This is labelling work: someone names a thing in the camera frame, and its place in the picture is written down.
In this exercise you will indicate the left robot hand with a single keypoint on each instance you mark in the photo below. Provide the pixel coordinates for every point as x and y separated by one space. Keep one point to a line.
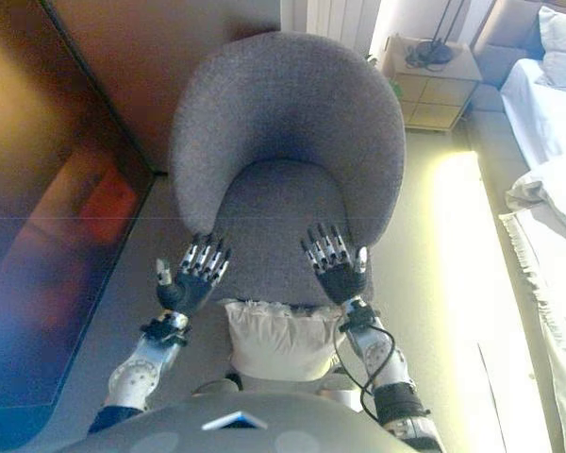
188 290

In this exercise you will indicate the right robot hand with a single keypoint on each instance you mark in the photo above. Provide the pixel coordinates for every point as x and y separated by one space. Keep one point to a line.
342 280

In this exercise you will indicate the white fringed cushion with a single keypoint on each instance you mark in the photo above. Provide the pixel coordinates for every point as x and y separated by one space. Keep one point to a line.
278 344

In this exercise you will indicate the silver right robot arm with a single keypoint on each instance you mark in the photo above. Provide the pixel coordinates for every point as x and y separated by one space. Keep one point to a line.
377 358

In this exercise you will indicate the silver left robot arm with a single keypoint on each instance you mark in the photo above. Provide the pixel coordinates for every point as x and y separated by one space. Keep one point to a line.
137 373

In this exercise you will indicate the silver left robot leg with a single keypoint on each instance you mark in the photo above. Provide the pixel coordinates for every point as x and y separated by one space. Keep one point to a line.
217 387

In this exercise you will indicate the silver robot leg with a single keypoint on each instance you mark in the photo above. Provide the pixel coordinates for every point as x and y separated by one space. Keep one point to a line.
337 394
217 387

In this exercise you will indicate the silver right robot leg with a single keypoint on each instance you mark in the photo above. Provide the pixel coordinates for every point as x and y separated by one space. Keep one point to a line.
337 394

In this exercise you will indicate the grey robot torso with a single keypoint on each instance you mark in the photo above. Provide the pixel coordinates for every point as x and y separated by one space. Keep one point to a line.
245 434

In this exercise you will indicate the dark glossy cabinet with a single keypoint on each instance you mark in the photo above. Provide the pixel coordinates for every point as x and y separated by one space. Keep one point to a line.
42 212

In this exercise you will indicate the grey fabric armchair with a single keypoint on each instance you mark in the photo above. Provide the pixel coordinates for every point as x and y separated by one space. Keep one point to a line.
287 108

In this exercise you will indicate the light wooden nightstand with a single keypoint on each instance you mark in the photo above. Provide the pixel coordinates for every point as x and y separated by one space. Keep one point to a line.
434 94

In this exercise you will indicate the pale fringed blanket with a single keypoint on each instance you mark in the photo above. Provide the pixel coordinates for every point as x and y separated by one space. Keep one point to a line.
556 283

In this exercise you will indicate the bed with white sheet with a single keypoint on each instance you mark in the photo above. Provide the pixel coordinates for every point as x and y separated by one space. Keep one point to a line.
533 122

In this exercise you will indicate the white radiator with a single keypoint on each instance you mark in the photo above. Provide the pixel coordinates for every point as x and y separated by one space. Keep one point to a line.
330 19

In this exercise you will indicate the beige tufted headboard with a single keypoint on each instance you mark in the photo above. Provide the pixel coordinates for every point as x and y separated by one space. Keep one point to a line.
504 38

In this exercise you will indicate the white bed pillow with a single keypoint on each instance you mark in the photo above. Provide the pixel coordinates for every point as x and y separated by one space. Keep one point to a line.
563 52

